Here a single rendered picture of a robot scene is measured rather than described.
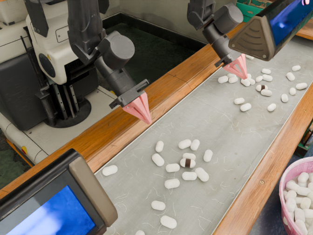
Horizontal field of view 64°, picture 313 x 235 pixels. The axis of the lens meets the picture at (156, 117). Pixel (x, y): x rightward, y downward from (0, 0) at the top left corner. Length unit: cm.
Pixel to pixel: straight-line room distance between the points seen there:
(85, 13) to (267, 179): 54
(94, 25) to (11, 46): 71
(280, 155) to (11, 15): 114
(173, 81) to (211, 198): 42
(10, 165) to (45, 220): 158
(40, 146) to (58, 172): 121
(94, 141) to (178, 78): 37
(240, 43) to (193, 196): 34
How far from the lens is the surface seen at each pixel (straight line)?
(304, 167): 74
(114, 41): 57
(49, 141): 141
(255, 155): 72
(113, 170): 63
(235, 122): 78
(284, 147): 73
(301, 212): 66
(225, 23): 80
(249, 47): 48
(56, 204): 21
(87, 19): 59
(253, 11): 134
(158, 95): 80
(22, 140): 149
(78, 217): 22
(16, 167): 176
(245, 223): 58
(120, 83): 62
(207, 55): 103
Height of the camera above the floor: 127
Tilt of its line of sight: 44 degrees down
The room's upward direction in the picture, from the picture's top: straight up
